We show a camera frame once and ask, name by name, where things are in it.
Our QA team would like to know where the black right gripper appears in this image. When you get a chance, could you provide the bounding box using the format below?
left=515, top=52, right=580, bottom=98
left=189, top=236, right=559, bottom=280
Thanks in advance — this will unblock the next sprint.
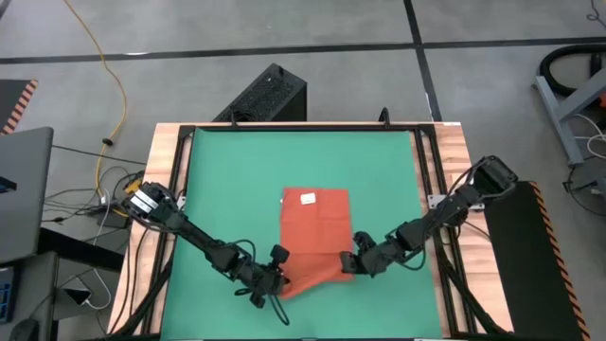
left=339, top=230, right=409, bottom=278

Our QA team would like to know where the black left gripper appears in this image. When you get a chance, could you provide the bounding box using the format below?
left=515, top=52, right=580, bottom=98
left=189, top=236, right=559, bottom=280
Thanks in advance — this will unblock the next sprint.
left=235, top=244, right=291, bottom=310

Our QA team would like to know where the orange towel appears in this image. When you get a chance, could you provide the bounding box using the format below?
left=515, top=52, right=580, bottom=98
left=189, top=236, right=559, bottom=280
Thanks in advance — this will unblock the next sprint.
left=278, top=187, right=356, bottom=300

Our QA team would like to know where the green table mat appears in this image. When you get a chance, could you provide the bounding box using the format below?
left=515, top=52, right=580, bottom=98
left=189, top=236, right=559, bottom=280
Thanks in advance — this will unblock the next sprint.
left=159, top=127, right=444, bottom=340

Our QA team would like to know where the large black orange-striped floor mat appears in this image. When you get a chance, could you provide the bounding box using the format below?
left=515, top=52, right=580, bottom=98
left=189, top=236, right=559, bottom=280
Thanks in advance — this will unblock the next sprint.
left=475, top=179, right=592, bottom=341

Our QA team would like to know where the black computer tower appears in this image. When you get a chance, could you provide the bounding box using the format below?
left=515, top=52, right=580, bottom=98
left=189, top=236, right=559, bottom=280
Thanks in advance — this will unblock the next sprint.
left=212, top=63, right=308, bottom=123

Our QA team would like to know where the white phone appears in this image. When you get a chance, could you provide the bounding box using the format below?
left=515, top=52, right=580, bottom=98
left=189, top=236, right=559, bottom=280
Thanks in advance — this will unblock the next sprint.
left=62, top=286, right=94, bottom=308

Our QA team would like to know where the grey desk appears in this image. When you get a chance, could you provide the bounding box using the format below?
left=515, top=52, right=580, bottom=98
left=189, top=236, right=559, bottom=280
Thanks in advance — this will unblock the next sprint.
left=0, top=250, right=61, bottom=341

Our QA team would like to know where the grey metal stand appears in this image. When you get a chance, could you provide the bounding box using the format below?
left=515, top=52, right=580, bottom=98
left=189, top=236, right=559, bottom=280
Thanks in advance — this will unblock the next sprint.
left=533, top=65, right=606, bottom=167

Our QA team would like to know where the black computer mouse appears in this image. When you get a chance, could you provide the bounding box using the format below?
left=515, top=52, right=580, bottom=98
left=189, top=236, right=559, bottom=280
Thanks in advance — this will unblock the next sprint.
left=9, top=317, right=42, bottom=341

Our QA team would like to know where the grey laptop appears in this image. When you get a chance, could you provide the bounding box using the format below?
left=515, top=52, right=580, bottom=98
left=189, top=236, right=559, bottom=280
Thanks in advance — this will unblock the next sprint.
left=0, top=126, right=55, bottom=264

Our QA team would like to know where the keypad device with blue keys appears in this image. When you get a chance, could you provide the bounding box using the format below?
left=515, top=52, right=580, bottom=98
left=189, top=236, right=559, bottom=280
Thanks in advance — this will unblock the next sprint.
left=0, top=265, right=20, bottom=326

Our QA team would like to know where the small black orange-striped floor mat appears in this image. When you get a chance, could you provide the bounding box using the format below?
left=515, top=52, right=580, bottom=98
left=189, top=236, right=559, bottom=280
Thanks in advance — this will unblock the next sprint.
left=0, top=79, right=39, bottom=136

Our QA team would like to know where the black metal table frame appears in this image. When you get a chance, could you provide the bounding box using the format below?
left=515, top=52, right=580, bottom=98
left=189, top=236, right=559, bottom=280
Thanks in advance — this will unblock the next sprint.
left=111, top=120, right=515, bottom=341

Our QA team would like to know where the black cable with plug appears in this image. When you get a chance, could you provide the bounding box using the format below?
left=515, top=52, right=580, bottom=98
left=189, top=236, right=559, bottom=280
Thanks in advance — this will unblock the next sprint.
left=51, top=136, right=147, bottom=166

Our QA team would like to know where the yellow cable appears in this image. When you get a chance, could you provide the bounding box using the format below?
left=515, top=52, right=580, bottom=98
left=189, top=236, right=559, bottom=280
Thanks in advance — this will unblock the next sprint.
left=62, top=0, right=129, bottom=198

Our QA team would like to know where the black hose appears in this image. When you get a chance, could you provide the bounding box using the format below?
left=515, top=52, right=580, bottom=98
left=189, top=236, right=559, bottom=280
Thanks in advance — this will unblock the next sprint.
left=539, top=44, right=606, bottom=99

